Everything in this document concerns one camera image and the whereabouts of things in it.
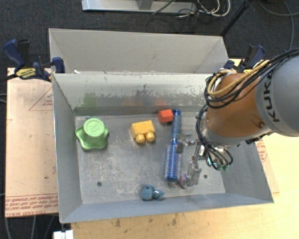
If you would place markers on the red block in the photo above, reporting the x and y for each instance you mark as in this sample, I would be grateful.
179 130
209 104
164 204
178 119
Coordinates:
165 116

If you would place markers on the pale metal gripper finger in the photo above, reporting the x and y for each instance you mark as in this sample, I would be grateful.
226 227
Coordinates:
189 142
194 177

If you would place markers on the grey metal bin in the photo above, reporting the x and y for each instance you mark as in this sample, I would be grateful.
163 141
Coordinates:
129 163

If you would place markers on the yellow toy brick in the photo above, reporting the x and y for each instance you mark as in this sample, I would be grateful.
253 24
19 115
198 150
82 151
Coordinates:
142 129

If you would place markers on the blue hair brush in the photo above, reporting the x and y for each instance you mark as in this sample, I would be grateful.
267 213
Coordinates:
173 160

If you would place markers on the green star-shaped cup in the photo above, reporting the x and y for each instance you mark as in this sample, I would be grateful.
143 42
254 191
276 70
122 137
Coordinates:
92 133

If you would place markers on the brown cardboard board, red print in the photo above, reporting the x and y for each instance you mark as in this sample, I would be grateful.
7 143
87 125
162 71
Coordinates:
30 143

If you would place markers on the blue toy animal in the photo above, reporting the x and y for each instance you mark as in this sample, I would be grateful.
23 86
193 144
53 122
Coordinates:
149 193

